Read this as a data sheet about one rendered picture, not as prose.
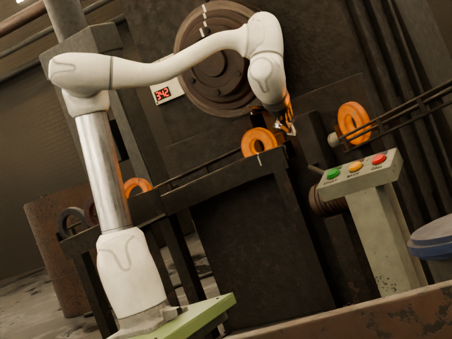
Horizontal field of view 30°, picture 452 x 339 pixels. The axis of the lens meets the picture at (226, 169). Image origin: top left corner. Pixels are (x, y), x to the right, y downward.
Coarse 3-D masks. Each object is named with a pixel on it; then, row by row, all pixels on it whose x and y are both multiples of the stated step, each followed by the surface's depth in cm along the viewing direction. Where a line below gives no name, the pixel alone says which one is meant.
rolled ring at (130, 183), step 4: (128, 180) 384; (132, 180) 382; (136, 180) 381; (140, 180) 379; (144, 180) 379; (124, 184) 385; (128, 184) 383; (132, 184) 382; (136, 184) 381; (140, 184) 379; (144, 184) 378; (148, 184) 378; (124, 188) 384; (128, 188) 384; (132, 188) 386; (144, 188) 377; (148, 188) 376; (128, 192) 386
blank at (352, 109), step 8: (344, 104) 302; (352, 104) 299; (344, 112) 304; (352, 112) 299; (360, 112) 297; (344, 120) 306; (360, 120) 297; (368, 120) 297; (344, 128) 307; (352, 128) 306; (352, 136) 304; (368, 136) 300
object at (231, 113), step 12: (228, 0) 333; (192, 12) 341; (240, 12) 330; (252, 12) 328; (180, 36) 346; (180, 84) 351; (192, 96) 349; (204, 108) 347; (240, 108) 339; (252, 108) 337
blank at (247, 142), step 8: (256, 128) 340; (264, 128) 340; (248, 136) 342; (256, 136) 340; (264, 136) 338; (272, 136) 339; (248, 144) 343; (264, 144) 339; (272, 144) 337; (248, 152) 344; (256, 152) 345
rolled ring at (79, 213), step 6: (66, 210) 398; (72, 210) 396; (78, 210) 395; (60, 216) 400; (66, 216) 399; (78, 216) 395; (60, 222) 401; (66, 222) 403; (84, 222) 394; (60, 228) 402; (66, 228) 403; (84, 228) 395; (60, 234) 403; (66, 234) 401
